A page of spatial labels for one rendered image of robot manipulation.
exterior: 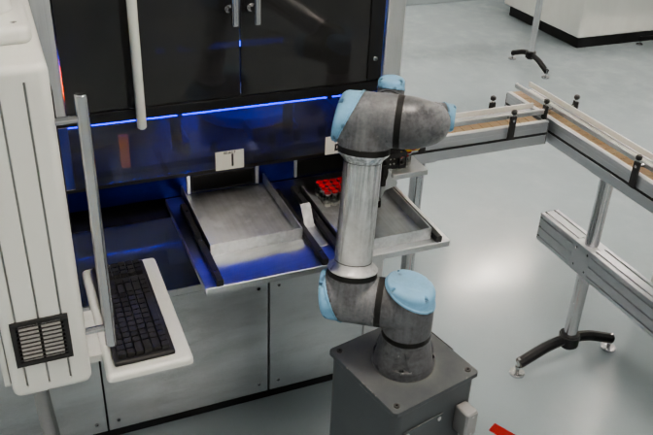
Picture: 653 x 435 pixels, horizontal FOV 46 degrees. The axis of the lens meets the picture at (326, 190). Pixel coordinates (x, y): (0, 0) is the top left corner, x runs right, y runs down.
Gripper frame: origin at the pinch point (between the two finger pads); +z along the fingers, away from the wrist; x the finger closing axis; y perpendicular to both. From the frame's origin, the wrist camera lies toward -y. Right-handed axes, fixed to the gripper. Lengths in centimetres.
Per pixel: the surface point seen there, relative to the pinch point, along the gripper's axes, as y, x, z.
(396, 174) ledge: 16.3, 17.8, 5.6
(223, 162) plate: -41.3, 17.1, -7.8
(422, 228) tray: 7.5, -15.6, 4.9
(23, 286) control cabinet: -97, -38, -15
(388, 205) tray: 4.5, 0.2, 5.4
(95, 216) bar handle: -82, -37, -28
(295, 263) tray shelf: -32.0, -19.4, 5.8
